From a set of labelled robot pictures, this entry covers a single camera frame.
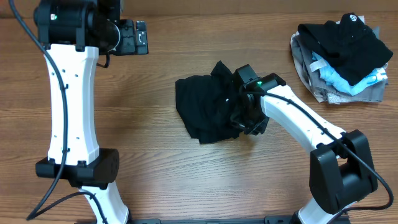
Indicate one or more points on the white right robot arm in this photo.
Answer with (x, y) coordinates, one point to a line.
(341, 163)

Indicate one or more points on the grey folded garment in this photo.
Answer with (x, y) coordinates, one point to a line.
(372, 94)

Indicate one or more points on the beige folded garment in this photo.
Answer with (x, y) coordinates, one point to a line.
(302, 57)

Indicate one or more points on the black folded garment on pile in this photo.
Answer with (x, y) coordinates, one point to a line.
(350, 46)

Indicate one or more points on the black t-shirt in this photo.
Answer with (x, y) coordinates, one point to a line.
(205, 104)

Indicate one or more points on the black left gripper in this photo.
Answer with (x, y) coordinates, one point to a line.
(130, 47)

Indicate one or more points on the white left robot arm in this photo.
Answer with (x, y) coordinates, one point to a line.
(74, 34)

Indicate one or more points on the light blue folded garment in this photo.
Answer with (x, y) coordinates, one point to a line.
(333, 78)

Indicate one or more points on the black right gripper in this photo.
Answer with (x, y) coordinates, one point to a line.
(253, 129)

